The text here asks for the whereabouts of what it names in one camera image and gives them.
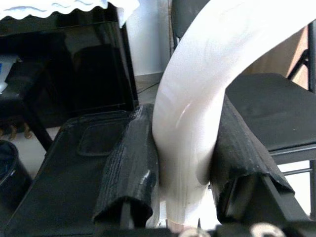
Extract round black vacuum, red buttons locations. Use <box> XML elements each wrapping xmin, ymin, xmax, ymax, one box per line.
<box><xmin>0</xmin><ymin>140</ymin><xmax>33</xmax><ymax>215</ymax></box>

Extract black table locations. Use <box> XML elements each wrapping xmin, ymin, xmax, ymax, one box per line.
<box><xmin>0</xmin><ymin>12</ymin><xmax>140</xmax><ymax>129</ymax></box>

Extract cream plastic dustpan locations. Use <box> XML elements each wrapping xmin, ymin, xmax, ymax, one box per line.
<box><xmin>145</xmin><ymin>0</ymin><xmax>316</xmax><ymax>229</ymax></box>

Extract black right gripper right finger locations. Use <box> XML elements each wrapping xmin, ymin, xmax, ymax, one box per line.
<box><xmin>209</xmin><ymin>94</ymin><xmax>296</xmax><ymax>223</ymax></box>

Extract black fabric case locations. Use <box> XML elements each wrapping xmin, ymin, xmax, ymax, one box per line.
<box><xmin>4</xmin><ymin>110</ymin><xmax>158</xmax><ymax>237</ymax></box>

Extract black folding chair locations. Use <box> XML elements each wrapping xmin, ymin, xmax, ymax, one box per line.
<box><xmin>170</xmin><ymin>0</ymin><xmax>316</xmax><ymax>178</ymax></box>

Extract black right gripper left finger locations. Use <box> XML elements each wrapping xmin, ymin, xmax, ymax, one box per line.
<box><xmin>92</xmin><ymin>103</ymin><xmax>160</xmax><ymax>227</ymax></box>

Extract white lace tablecloth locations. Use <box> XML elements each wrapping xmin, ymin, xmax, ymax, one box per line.
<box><xmin>0</xmin><ymin>0</ymin><xmax>140</xmax><ymax>25</ymax></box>

